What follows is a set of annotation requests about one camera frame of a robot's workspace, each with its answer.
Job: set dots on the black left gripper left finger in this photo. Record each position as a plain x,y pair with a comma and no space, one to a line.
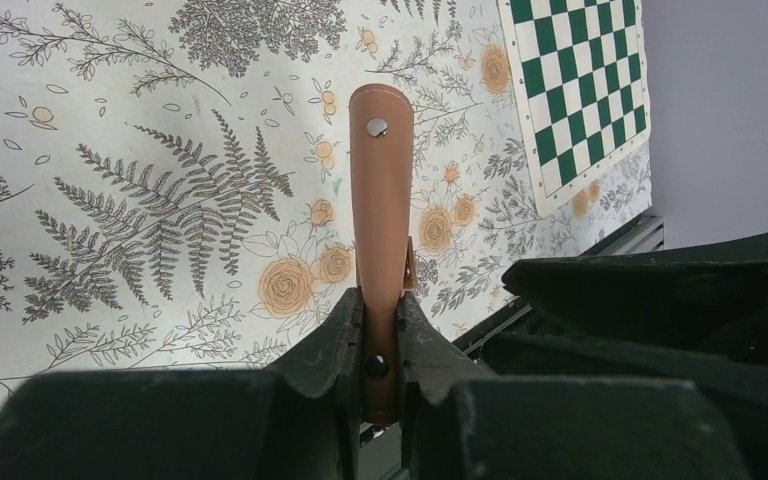
297,418

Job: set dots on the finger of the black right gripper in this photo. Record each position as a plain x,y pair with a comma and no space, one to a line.
698,314

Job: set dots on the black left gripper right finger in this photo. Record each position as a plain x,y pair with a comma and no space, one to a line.
459,420

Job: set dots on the floral tablecloth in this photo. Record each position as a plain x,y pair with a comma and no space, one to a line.
175,175

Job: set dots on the green white chessboard mat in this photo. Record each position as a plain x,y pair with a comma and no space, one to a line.
579,71

